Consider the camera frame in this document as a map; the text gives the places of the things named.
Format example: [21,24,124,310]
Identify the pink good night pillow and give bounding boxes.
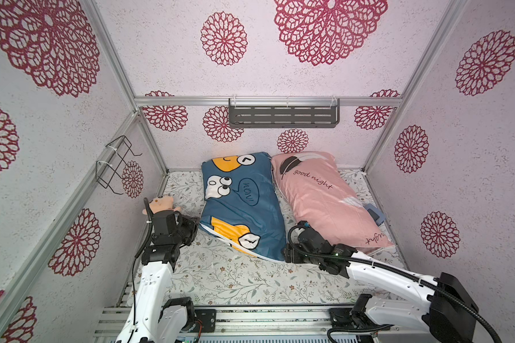
[271,151,393,254]

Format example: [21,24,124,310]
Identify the blue cartoon pillow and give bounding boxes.
[200,152,287,262]

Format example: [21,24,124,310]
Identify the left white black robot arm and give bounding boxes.
[115,210,197,342]

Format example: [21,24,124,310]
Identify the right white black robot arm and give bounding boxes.
[283,221,502,342]

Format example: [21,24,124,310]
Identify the pink plush bear toy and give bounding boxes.
[149,195,181,214]

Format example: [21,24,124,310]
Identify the blue grey small box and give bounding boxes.
[364,204,386,227]

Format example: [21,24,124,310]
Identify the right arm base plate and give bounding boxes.
[328,307,370,330]

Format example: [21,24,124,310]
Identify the black wire wall rack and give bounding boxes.
[94,135,144,199]

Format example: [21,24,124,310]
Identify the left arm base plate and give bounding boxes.
[190,309,217,334]

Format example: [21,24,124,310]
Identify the grey slotted wall shelf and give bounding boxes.
[227,98,340,129]

